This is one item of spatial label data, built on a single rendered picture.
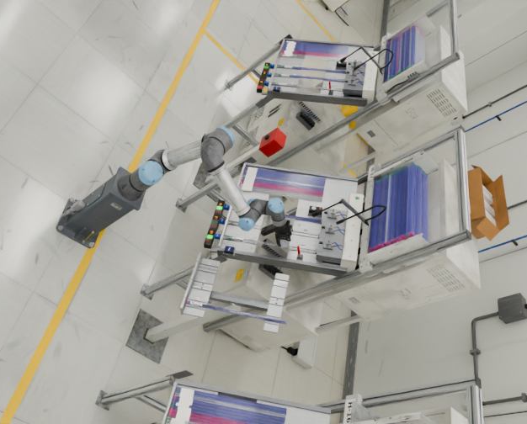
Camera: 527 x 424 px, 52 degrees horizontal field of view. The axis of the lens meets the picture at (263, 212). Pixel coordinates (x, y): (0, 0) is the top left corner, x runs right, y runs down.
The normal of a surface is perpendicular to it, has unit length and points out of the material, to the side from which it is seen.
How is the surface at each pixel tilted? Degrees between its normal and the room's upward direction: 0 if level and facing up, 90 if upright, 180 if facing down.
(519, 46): 90
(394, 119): 90
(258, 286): 0
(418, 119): 90
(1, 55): 0
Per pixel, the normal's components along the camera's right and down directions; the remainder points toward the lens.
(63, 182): 0.69, -0.36
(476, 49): -0.19, 0.74
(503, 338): -0.70, -0.56
